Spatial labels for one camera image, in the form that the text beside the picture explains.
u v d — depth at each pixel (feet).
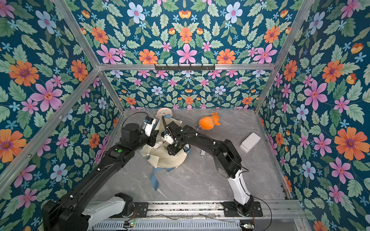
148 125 2.14
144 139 2.13
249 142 3.21
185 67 2.99
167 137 2.63
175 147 2.51
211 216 2.38
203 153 3.05
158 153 3.09
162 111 3.77
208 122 3.31
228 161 1.70
